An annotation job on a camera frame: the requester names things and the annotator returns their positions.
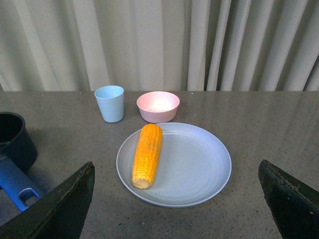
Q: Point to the white curtain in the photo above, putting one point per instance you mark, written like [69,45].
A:
[195,45]

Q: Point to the yellow corn cob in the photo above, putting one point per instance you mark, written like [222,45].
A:
[147,156]

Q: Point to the light blue plate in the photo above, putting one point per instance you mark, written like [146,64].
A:
[194,166]

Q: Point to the pink bowl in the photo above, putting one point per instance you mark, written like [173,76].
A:
[158,106]

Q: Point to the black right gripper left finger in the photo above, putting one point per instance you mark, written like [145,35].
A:
[60,214]

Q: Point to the light blue plastic cup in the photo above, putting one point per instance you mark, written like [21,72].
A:
[110,100]

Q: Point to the blue saucepan with handle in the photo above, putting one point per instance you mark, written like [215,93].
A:
[17,154]

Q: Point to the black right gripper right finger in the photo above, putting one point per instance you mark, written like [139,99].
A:
[294,205]

